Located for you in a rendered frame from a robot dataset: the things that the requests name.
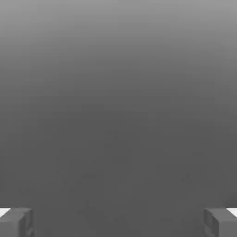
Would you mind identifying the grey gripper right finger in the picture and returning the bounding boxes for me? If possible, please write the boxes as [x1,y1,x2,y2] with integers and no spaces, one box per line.
[203,207,237,237]

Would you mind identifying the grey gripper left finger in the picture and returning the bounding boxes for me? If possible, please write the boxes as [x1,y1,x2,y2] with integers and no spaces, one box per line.
[0,207,35,237]

